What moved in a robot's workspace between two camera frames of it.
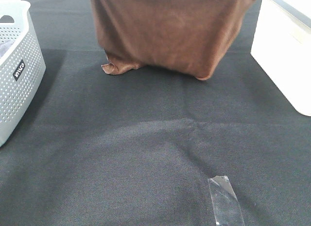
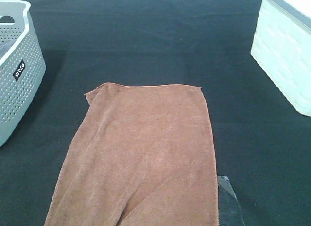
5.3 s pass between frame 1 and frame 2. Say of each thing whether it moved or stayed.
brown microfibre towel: moved
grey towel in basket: stayed
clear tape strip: stayed
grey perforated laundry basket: stayed
